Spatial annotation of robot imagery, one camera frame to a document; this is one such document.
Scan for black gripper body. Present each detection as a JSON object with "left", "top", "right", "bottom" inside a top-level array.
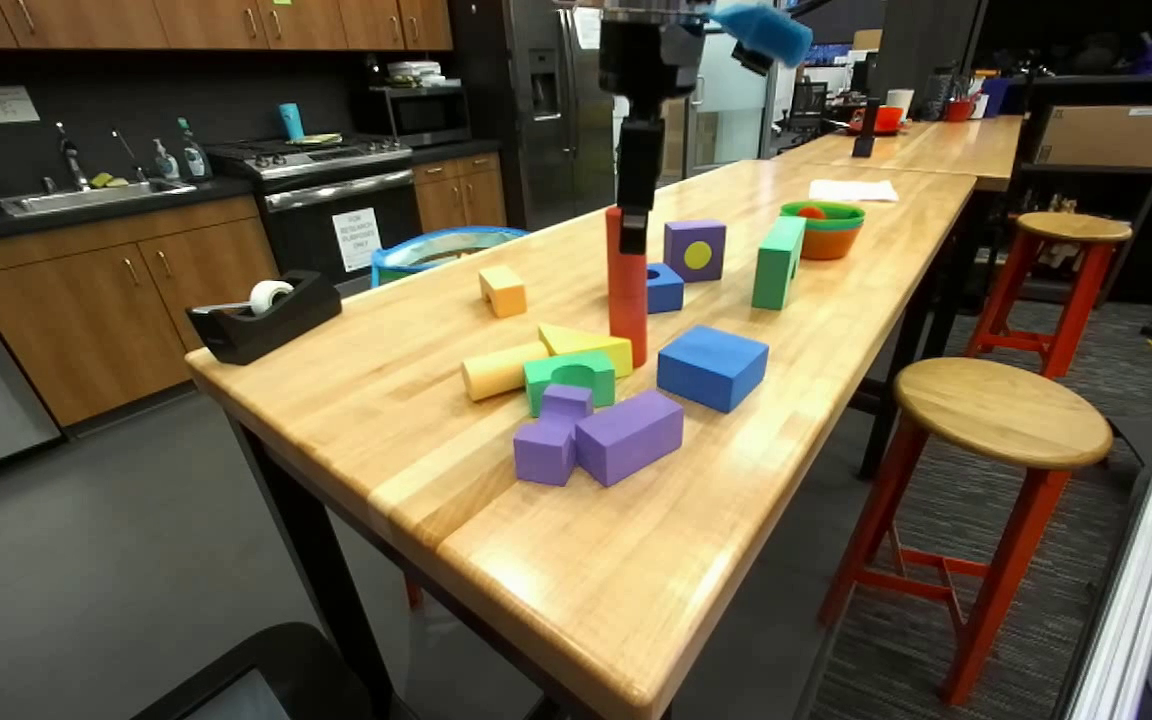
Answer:
[{"left": 595, "top": 11, "right": 707, "bottom": 126}]

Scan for orange cylinder block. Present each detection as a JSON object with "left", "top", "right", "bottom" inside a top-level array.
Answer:
[{"left": 604, "top": 201, "right": 657, "bottom": 371}]

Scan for white robot base platform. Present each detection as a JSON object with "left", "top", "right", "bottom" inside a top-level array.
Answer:
[{"left": 1061, "top": 443, "right": 1152, "bottom": 720}]

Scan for purple block yellow circle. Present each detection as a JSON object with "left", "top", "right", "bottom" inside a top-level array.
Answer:
[{"left": 661, "top": 216, "right": 730, "bottom": 282}]

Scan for blue block with hole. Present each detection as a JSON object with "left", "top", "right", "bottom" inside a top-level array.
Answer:
[{"left": 645, "top": 261, "right": 688, "bottom": 318}]

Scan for teal arch block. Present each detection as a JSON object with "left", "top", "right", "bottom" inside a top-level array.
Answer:
[{"left": 748, "top": 210, "right": 810, "bottom": 314}]

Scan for yellow triangle block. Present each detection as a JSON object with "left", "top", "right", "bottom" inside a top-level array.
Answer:
[{"left": 530, "top": 318, "right": 641, "bottom": 383}]

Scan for blue solid foam block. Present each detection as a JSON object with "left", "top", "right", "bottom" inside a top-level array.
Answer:
[{"left": 650, "top": 325, "right": 772, "bottom": 417}]

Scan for small green arch block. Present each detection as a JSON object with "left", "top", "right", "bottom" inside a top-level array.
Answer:
[{"left": 521, "top": 347, "right": 625, "bottom": 418}]

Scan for yellow cylinder block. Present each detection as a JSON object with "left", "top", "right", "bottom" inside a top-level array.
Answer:
[{"left": 459, "top": 339, "right": 552, "bottom": 409}]

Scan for purple rectangular block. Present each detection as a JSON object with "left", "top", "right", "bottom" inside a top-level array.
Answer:
[{"left": 573, "top": 388, "right": 688, "bottom": 491}]

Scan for purple notched block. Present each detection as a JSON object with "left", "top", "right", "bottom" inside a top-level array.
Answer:
[{"left": 510, "top": 380, "right": 595, "bottom": 489}]

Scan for black refrigerator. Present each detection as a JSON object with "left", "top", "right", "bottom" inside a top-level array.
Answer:
[{"left": 448, "top": 0, "right": 625, "bottom": 230}]

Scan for narrow wooden base cabinet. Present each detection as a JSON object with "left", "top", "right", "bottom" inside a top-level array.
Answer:
[{"left": 408, "top": 149, "right": 510, "bottom": 235}]

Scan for small orange-yellow cube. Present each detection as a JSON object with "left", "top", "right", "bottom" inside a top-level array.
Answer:
[{"left": 477, "top": 261, "right": 530, "bottom": 318}]

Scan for orange bowl green rim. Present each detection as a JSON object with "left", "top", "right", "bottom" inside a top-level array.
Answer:
[{"left": 775, "top": 195, "right": 869, "bottom": 262}]

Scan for white paper sheet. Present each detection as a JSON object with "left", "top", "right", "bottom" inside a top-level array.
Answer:
[{"left": 804, "top": 174, "right": 903, "bottom": 206}]

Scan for black bottle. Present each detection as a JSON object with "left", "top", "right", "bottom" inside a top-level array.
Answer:
[{"left": 846, "top": 93, "right": 883, "bottom": 163}]

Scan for steel microwave oven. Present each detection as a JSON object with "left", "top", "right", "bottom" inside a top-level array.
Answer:
[{"left": 361, "top": 79, "right": 477, "bottom": 142}]

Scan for red bowl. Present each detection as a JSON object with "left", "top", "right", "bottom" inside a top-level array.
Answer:
[{"left": 846, "top": 99, "right": 910, "bottom": 141}]

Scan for white paper sign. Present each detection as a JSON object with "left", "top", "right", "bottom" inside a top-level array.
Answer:
[{"left": 329, "top": 205, "right": 388, "bottom": 279}]

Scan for steel kitchen oven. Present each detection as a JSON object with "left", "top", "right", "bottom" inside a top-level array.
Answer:
[{"left": 244, "top": 132, "right": 422, "bottom": 288}]

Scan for blue cup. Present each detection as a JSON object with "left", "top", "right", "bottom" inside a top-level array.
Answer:
[{"left": 277, "top": 99, "right": 313, "bottom": 149}]

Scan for white tape roll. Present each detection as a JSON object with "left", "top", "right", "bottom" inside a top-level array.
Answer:
[{"left": 244, "top": 276, "right": 300, "bottom": 318}]

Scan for black tape dispenser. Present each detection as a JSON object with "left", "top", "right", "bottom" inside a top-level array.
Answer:
[{"left": 185, "top": 271, "right": 344, "bottom": 368}]

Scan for wooden stool orange legs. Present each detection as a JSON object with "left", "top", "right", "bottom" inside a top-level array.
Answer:
[
  {"left": 814, "top": 352, "right": 1120, "bottom": 707},
  {"left": 969, "top": 206, "right": 1134, "bottom": 383}
]

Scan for black framed cardboard box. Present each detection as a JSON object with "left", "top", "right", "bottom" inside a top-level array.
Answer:
[{"left": 1008, "top": 70, "right": 1152, "bottom": 206}]

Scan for steel kitchen sink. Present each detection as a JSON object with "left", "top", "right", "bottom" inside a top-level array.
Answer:
[{"left": 0, "top": 174, "right": 200, "bottom": 223}]

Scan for wide wooden base cabinet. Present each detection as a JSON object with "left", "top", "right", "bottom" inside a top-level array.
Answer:
[{"left": 0, "top": 195, "right": 281, "bottom": 430}]

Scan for black chair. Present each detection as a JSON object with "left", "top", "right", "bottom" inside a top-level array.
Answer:
[{"left": 130, "top": 621, "right": 383, "bottom": 720}]

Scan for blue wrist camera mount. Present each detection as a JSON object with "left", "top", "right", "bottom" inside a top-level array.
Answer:
[{"left": 707, "top": 0, "right": 818, "bottom": 70}]

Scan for wooden wall cabinets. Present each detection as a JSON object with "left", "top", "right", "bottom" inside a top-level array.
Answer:
[{"left": 0, "top": 0, "right": 454, "bottom": 57}]

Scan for black table frame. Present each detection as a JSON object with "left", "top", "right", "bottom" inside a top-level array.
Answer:
[{"left": 229, "top": 170, "right": 1008, "bottom": 720}]

